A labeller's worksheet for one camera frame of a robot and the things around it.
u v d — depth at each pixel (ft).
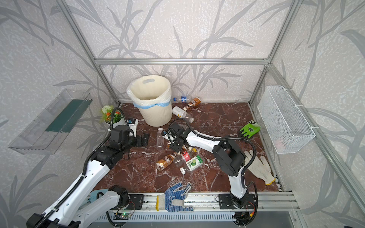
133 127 2.22
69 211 1.30
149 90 3.44
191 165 2.71
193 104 3.78
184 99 3.91
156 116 3.13
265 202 2.46
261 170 2.76
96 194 1.95
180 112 3.46
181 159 2.76
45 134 2.14
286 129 2.03
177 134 2.31
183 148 2.91
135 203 2.39
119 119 3.07
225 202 2.43
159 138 3.14
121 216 2.34
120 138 1.81
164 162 2.71
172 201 2.31
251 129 3.34
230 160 1.60
